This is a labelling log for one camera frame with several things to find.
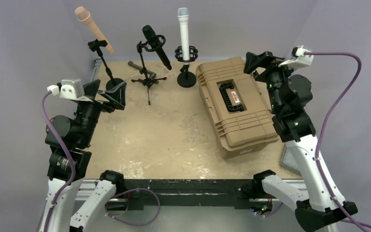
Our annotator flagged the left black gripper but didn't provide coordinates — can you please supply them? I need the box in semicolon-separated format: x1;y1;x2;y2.
74;78;125;146

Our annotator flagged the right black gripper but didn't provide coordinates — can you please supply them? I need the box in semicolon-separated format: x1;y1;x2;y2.
244;51;302;112

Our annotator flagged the black microphone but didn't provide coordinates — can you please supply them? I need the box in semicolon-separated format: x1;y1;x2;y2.
142;25;172;70

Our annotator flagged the white microphone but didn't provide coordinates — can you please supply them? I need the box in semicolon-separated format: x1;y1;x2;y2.
177;7;190;62

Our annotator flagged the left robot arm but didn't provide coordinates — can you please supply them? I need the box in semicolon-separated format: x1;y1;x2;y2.
40;78;127;232

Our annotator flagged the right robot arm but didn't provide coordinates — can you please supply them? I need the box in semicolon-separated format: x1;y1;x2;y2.
244;46;357;232

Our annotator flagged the black tripod microphone stand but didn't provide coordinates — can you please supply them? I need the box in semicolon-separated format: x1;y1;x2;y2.
131;41;167;105

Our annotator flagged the black clip microphone stand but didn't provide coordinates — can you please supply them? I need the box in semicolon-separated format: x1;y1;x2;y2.
87;39;124;91

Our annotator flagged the beige microphone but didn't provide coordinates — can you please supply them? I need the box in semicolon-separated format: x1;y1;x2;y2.
74;6;114;54

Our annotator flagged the tan hard plastic case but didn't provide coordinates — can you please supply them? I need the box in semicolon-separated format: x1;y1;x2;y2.
196;57;279;159

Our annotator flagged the grey metal tube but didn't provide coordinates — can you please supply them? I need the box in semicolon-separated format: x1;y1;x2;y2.
128;61;156;79

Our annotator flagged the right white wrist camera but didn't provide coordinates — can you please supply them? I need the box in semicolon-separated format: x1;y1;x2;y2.
278;45;314;71

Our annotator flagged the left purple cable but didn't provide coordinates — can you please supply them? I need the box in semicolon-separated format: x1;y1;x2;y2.
40;90;77;232

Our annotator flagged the black round base shock-mount stand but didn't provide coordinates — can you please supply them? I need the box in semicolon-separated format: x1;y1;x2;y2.
175;46;198;88

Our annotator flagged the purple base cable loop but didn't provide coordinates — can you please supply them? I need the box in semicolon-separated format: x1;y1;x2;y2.
104;188;161;227

